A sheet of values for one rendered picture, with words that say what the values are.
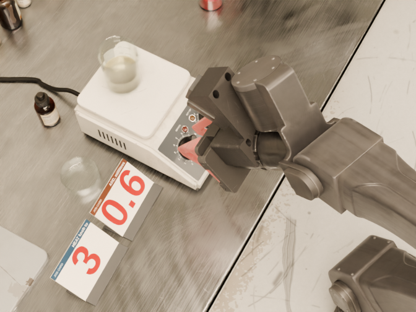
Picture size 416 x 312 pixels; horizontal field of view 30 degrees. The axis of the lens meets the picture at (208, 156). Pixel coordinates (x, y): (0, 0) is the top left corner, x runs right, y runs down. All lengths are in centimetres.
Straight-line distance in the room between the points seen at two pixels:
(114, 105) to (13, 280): 27
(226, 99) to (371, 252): 24
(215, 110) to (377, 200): 21
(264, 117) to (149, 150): 29
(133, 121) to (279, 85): 33
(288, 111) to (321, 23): 48
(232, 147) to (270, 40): 40
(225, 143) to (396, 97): 40
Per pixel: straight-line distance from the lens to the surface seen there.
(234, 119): 83
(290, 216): 108
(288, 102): 78
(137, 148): 106
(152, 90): 107
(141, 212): 108
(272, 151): 83
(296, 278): 105
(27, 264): 107
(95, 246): 105
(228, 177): 90
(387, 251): 90
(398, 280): 85
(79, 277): 104
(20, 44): 126
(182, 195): 109
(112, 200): 106
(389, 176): 73
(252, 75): 80
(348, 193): 74
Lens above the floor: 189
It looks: 63 degrees down
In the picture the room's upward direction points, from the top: 3 degrees counter-clockwise
